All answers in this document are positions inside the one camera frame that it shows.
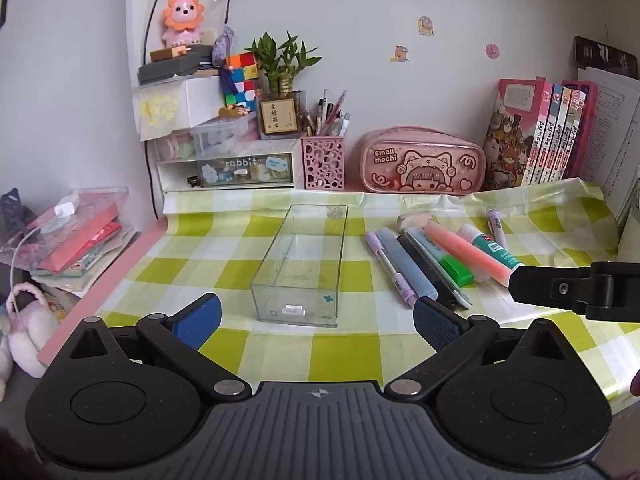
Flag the white charger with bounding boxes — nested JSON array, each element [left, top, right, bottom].
[[52, 195, 81, 222]]

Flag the colourful puzzle cube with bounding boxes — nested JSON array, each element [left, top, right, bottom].
[[222, 52, 263, 108]]

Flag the dark grey marker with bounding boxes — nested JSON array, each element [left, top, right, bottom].
[[397, 234, 474, 311]]

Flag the clear lidded plastic box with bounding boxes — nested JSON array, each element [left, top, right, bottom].
[[189, 112, 261, 158]]

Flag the clear bag with yellow pieces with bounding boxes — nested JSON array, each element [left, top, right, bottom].
[[132, 85, 179, 142]]

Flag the pile of paper booklets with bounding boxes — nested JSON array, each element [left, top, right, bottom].
[[30, 225, 138, 306]]

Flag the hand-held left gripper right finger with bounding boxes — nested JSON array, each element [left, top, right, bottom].
[[384, 297, 569, 405]]

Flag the bunch of pens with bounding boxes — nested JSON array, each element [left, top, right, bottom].
[[302, 87, 353, 138]]

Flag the orange highlighter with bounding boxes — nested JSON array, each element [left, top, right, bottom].
[[424, 221, 525, 283]]

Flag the dark brown folder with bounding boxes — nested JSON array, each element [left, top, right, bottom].
[[574, 36, 639, 79]]

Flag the blue-grey highlighter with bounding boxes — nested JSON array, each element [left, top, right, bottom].
[[376, 227, 439, 302]]

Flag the white cardboard box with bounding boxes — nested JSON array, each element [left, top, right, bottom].
[[132, 76, 223, 141]]

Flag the white drawer organizer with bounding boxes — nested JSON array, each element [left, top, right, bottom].
[[156, 137, 303, 192]]

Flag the pink orange lion toy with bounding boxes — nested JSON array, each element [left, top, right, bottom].
[[161, 0, 206, 47]]

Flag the cat print book slipcase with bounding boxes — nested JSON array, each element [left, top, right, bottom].
[[482, 78, 598, 191]]

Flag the pale blue green highlighter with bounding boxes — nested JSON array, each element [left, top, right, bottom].
[[406, 226, 475, 288]]

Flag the dark grey stapler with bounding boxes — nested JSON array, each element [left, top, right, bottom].
[[137, 45, 216, 85]]

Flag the dark perforated stand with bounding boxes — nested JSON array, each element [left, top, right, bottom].
[[0, 187, 34, 233]]

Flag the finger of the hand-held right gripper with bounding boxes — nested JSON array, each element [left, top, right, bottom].
[[509, 260, 640, 322]]

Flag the white teal glue stick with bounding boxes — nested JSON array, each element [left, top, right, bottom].
[[456, 224, 526, 283]]

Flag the purple sachet charm with tassel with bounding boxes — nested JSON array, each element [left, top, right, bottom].
[[212, 25, 237, 97]]

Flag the pink perforated pen holder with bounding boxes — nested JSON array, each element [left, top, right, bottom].
[[300, 135, 346, 191]]

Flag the white eraser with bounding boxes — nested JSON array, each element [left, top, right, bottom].
[[396, 212, 437, 232]]

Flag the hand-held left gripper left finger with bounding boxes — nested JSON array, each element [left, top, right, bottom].
[[67, 294, 253, 405]]

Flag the purple dome-top pen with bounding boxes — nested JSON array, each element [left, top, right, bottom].
[[486, 206, 509, 252]]

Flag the salmon red book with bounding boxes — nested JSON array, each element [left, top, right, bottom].
[[35, 206, 122, 275]]

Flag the black wall cable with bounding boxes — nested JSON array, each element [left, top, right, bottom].
[[142, 0, 168, 198]]

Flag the white charger cable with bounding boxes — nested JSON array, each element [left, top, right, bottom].
[[7, 219, 57, 311]]

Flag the clear plastic organizer box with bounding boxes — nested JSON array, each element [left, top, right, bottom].
[[250, 204, 349, 328]]

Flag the brown wooden block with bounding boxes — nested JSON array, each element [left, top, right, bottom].
[[150, 46, 192, 62]]

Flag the clear plant pot with label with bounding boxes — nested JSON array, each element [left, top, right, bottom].
[[257, 91, 306, 140]]

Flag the orange spine comic book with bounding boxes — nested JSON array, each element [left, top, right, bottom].
[[549, 86, 573, 182], [537, 84, 565, 185], [525, 82, 553, 187], [559, 89, 588, 180]]

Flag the white printed paper stack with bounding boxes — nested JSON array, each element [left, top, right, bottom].
[[575, 65, 640, 231]]

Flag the lilac slim pen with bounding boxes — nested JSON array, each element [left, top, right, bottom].
[[365, 231, 418, 308]]

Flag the pink cartoon pencil case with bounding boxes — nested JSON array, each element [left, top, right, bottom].
[[359, 126, 486, 196]]

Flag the green checkered tablecloth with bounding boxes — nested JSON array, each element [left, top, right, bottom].
[[95, 180, 636, 411]]

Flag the lucky bamboo plant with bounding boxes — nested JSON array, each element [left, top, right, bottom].
[[245, 31, 323, 96]]

